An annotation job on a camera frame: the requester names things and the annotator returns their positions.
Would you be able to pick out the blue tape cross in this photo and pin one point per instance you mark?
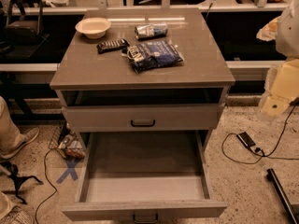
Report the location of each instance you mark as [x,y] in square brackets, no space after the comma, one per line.
[69,171]

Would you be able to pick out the grey drawer cabinet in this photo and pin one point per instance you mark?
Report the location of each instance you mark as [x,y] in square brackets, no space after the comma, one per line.
[87,78]

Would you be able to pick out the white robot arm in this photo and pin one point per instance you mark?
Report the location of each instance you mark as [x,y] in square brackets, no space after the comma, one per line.
[281,85]

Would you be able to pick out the open grey bottom drawer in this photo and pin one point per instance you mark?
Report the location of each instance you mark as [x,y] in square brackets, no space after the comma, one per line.
[144,177]

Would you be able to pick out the blue chip bag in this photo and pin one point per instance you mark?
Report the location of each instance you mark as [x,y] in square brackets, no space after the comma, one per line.
[152,54]

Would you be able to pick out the silver blue soda can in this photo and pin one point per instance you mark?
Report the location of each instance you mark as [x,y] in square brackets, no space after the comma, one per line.
[151,30]

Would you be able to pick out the black chair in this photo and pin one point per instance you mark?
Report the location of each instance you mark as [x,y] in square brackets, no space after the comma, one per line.
[23,36]

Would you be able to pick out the person leg with shoe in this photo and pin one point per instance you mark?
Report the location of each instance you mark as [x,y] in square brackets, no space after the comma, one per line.
[11,138]

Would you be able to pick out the black candy bar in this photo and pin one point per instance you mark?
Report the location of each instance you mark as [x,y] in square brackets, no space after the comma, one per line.
[112,45]

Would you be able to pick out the white bowl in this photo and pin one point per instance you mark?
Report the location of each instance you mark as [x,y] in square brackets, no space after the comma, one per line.
[93,28]

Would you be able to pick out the black pole on floor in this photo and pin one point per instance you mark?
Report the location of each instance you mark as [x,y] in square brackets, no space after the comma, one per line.
[271,176]

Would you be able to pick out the black tripod foot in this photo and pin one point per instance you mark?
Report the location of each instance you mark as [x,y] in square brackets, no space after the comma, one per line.
[12,171]

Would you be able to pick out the closed grey upper drawer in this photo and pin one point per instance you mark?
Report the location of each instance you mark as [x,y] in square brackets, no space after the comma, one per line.
[128,118]

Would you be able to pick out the snack bags in basket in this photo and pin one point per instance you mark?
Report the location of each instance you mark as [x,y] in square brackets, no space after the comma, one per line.
[71,148]

